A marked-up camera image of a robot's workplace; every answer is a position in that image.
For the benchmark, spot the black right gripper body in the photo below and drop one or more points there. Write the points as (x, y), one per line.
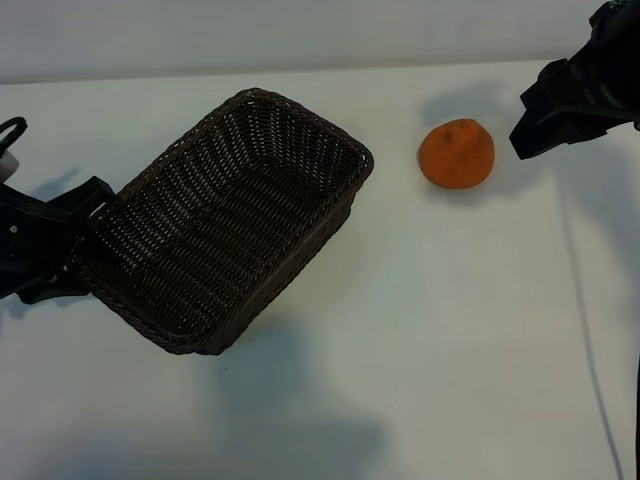
(605, 75)

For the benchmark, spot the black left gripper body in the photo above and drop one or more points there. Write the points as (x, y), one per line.
(35, 240)

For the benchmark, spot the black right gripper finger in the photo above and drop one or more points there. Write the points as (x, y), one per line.
(542, 135)
(587, 135)

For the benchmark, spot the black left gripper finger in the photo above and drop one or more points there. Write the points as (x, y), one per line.
(90, 195)
(60, 290)

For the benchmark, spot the orange mandarin fruit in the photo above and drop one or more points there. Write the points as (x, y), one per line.
(457, 157)

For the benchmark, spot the dark brown wicker basket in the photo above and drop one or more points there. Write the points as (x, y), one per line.
(225, 225)

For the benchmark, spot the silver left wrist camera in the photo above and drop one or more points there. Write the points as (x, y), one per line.
(7, 167)

